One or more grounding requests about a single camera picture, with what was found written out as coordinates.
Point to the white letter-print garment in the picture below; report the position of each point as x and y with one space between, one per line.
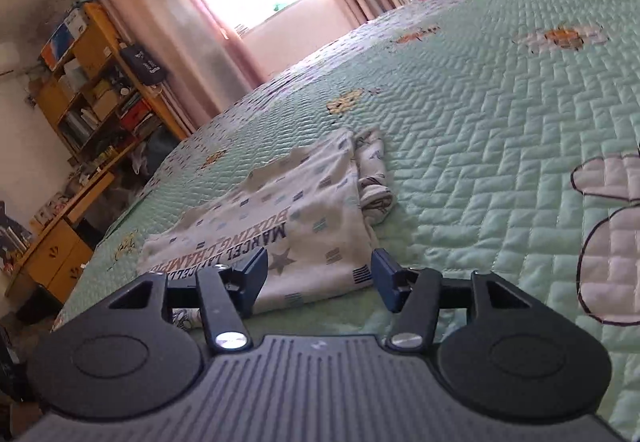
300 222

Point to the wooden bookshelf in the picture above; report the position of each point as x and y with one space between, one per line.
100 91

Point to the wooden desk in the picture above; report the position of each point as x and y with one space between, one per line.
55 247

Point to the navy tote bag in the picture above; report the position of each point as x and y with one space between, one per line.
142 65

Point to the blue bag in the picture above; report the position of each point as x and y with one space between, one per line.
160 151

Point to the green quilted bee bedspread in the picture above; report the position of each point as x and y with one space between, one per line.
475 121

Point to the wall poster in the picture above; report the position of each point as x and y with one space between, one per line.
12 237

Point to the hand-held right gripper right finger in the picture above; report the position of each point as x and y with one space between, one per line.
382 279

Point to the blue and white box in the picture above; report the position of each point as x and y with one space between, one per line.
62 39

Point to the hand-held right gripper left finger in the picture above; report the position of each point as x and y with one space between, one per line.
255 277

